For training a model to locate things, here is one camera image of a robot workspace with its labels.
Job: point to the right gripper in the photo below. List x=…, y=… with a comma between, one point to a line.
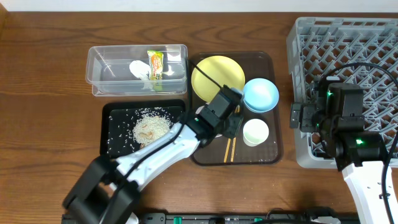
x=296, y=116

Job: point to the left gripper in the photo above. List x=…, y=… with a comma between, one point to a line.
x=234, y=125

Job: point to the white cup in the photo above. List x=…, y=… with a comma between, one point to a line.
x=255, y=132

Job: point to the light blue bowl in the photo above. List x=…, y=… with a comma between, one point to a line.
x=260, y=95

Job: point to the yellow plate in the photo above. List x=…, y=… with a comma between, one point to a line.
x=223, y=70

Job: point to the rice food waste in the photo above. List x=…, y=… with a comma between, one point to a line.
x=150, y=129

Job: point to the yellow green snack wrapper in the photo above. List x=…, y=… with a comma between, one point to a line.
x=156, y=64

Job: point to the white tissue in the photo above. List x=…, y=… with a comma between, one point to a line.
x=140, y=69

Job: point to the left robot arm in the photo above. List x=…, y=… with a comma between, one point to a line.
x=108, y=190

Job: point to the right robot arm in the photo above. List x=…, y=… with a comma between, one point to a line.
x=360, y=155

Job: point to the grey dishwasher rack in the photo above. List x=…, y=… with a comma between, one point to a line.
x=316, y=45

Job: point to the black waste tray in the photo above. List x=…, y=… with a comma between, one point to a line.
x=131, y=105

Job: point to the right wooden chopstick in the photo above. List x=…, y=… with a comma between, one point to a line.
x=234, y=139

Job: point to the wooden chopstick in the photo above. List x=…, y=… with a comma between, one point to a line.
x=228, y=150
x=234, y=139

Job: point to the left wooden chopstick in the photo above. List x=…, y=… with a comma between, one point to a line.
x=228, y=150

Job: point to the dark brown serving tray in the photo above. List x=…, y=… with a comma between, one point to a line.
x=254, y=65

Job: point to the clear plastic bin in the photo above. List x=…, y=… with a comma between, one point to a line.
x=107, y=70

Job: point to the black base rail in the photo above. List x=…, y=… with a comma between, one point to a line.
x=325, y=213

